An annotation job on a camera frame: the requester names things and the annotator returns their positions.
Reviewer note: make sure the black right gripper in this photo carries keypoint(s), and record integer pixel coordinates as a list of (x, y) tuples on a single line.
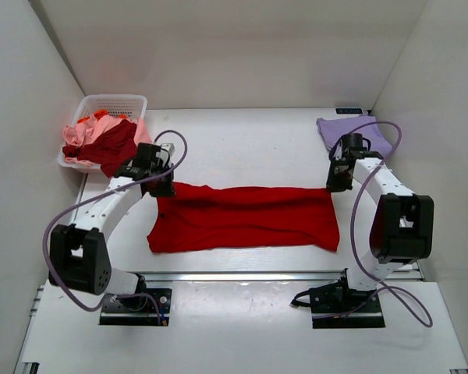
[(332, 185)]

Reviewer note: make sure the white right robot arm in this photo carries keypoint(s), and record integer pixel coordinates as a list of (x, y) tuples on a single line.
[(402, 228)]

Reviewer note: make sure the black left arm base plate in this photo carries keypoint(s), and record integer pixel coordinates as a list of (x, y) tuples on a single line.
[(139, 311)]

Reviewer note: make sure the aluminium table rail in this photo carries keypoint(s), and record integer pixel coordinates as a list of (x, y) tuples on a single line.
[(242, 276)]

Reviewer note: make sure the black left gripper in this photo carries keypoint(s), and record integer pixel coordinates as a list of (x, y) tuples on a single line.
[(167, 191)]

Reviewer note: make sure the white plastic laundry basket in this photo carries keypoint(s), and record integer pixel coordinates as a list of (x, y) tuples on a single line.
[(133, 106)]

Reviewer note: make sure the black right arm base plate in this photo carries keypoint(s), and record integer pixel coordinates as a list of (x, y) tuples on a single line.
[(336, 307)]

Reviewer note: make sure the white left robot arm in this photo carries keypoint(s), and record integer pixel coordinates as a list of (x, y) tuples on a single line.
[(78, 252)]

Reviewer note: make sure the dark red t shirt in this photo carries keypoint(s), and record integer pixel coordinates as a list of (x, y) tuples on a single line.
[(110, 150)]

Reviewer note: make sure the dark blue label sticker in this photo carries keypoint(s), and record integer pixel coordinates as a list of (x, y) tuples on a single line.
[(349, 111)]

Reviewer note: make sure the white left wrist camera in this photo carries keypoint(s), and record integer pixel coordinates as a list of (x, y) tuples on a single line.
[(167, 149)]

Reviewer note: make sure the pink t shirt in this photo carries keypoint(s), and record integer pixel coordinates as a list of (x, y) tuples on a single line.
[(86, 133)]

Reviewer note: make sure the orange t shirt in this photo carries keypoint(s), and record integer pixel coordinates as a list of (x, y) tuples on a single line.
[(98, 115)]

